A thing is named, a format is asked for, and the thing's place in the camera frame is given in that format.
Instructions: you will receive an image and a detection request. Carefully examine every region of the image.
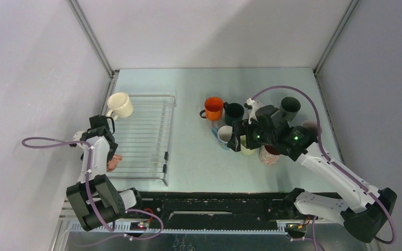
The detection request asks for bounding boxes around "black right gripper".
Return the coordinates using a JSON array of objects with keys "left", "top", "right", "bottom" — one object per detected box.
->
[{"left": 227, "top": 118, "right": 276, "bottom": 152}]

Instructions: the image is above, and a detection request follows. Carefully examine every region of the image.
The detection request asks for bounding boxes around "dark teal mug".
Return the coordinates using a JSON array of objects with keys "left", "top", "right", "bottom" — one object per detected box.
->
[{"left": 224, "top": 102, "right": 244, "bottom": 126}]

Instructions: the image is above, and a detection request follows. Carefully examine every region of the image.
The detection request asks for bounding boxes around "light blue mug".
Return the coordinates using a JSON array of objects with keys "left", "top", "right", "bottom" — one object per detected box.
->
[{"left": 211, "top": 125, "right": 232, "bottom": 151}]

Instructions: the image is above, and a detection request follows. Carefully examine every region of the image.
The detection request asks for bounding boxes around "light green mug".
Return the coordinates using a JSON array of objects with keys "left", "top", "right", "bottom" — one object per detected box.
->
[{"left": 240, "top": 135, "right": 258, "bottom": 156}]

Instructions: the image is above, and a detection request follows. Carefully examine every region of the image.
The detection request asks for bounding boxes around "orange mug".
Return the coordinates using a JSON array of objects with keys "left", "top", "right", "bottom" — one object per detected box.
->
[{"left": 199, "top": 97, "right": 224, "bottom": 121}]

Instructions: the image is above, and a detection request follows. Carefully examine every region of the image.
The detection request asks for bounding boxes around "pink patterned mug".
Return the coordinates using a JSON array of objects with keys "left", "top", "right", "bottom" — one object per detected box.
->
[{"left": 259, "top": 145, "right": 282, "bottom": 165}]

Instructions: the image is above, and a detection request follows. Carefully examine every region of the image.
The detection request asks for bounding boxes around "salmon pink pitcher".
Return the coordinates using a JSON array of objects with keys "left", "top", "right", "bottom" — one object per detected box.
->
[{"left": 107, "top": 154, "right": 123, "bottom": 172}]

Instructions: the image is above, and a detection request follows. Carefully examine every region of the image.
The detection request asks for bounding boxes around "dark grey mug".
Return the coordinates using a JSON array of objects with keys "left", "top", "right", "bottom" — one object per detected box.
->
[{"left": 280, "top": 97, "right": 301, "bottom": 122}]

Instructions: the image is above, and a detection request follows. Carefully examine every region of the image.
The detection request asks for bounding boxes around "lilac mug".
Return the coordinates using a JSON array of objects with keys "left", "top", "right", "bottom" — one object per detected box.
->
[{"left": 301, "top": 120, "right": 318, "bottom": 135}]

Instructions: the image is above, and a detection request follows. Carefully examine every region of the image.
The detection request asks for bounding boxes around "pink mug white inside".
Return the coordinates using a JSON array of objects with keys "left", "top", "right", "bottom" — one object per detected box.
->
[{"left": 248, "top": 103, "right": 264, "bottom": 124}]

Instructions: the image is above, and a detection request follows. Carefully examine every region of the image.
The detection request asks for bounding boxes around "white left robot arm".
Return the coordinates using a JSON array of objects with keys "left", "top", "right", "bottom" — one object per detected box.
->
[{"left": 66, "top": 115, "right": 144, "bottom": 231}]

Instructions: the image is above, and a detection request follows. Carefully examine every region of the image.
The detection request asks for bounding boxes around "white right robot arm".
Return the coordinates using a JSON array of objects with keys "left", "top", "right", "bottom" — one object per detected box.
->
[{"left": 227, "top": 105, "right": 397, "bottom": 243}]

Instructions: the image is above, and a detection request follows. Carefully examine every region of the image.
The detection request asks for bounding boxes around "cream mug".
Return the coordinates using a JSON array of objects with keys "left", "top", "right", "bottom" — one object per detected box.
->
[{"left": 106, "top": 92, "right": 133, "bottom": 120}]

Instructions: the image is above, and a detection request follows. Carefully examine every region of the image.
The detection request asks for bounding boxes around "metal wire dish rack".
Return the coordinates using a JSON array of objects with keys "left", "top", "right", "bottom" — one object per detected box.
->
[{"left": 107, "top": 95, "right": 176, "bottom": 186}]

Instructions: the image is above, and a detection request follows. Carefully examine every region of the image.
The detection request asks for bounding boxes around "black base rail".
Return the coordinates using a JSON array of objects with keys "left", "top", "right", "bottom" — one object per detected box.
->
[{"left": 140, "top": 191, "right": 313, "bottom": 229}]

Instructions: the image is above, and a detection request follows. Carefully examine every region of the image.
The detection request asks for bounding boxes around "grey cable tray strip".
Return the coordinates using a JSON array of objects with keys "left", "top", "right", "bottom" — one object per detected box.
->
[{"left": 70, "top": 221, "right": 288, "bottom": 235}]

